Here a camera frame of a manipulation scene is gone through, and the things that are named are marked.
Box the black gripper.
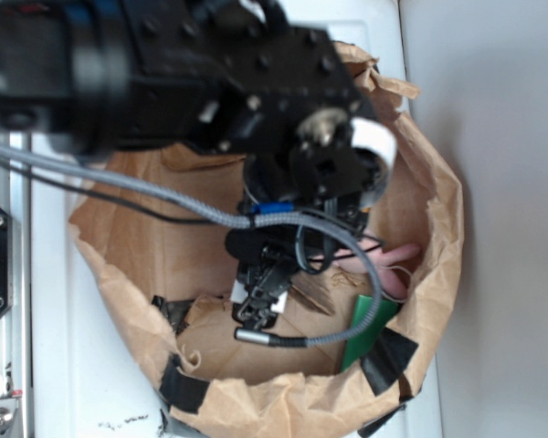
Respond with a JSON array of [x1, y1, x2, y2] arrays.
[[226, 150, 391, 331]]

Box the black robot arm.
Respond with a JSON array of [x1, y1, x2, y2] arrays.
[[0, 1, 395, 343]]

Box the pink plush bunny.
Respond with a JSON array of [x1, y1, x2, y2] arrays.
[[328, 244, 421, 303]]

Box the brown paper bag tray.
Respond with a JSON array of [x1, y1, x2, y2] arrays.
[[69, 42, 464, 437]]

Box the green block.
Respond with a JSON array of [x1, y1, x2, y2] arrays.
[[340, 295, 400, 372]]

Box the grey braided cable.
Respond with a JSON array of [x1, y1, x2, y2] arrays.
[[0, 139, 384, 349]]

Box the aluminium rail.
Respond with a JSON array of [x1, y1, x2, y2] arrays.
[[0, 131, 34, 438]]

